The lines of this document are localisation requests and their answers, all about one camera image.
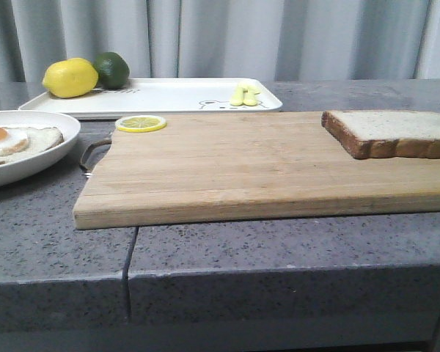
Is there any lemon slice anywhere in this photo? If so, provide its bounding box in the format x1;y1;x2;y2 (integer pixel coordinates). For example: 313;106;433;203
115;115;166;133

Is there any white round plate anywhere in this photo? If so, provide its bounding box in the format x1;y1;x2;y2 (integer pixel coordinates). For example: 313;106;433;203
0;110;81;186

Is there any metal board handle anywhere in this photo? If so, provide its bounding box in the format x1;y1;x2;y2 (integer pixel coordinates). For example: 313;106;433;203
79;136;112;178

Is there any yellow lemon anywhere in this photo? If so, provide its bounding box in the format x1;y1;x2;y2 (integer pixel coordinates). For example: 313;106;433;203
42;58;98;98

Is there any green lime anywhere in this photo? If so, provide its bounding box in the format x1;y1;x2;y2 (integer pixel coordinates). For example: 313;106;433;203
93;51;130;89

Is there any grey curtain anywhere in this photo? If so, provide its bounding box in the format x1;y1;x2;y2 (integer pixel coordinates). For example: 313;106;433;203
0;1;440;82

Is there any light green utensil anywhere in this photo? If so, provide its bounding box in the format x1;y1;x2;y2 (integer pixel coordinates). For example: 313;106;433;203
229;83;260;106

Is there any wooden cutting board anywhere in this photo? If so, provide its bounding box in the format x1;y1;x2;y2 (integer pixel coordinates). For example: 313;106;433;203
73;111;440;230

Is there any white rectangular tray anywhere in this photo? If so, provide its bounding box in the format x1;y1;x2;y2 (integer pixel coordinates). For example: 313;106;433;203
19;78;282;120

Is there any fried egg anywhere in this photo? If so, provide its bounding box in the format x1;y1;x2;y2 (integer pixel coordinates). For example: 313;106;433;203
0;127;29;156

